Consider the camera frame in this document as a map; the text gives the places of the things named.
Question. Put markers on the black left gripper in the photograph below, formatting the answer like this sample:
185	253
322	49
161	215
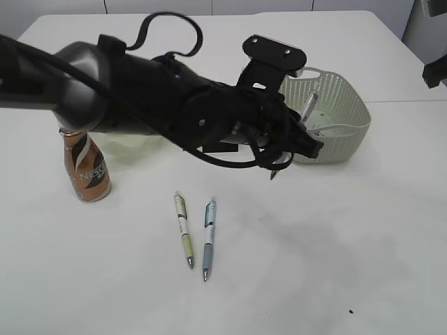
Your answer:
206	111

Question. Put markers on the grey grip white pen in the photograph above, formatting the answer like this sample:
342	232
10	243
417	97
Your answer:
306	112

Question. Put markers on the blue barrel pen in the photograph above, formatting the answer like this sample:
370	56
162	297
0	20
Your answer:
208	250

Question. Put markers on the green barrel pen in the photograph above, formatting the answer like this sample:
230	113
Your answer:
182	218

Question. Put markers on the brown Nescafe coffee bottle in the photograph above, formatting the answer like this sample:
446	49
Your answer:
85	166

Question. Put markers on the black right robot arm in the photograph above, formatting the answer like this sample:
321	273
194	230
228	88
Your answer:
436	72

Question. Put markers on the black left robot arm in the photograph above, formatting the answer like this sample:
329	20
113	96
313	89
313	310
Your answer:
100	88

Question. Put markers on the green woven plastic basket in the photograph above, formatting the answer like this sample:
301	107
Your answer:
338	106

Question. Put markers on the black mesh pen holder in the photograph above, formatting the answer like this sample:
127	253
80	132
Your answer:
219	147

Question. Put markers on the pale green wavy glass plate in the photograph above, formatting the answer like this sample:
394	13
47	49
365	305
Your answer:
126	145

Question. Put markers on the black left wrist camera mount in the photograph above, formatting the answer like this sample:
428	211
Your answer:
270	62

